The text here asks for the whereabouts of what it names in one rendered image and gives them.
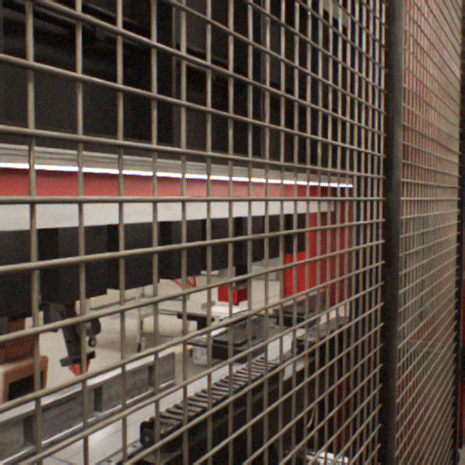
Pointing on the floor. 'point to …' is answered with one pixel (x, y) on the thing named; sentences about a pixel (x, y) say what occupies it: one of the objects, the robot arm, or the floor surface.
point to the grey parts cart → (133, 316)
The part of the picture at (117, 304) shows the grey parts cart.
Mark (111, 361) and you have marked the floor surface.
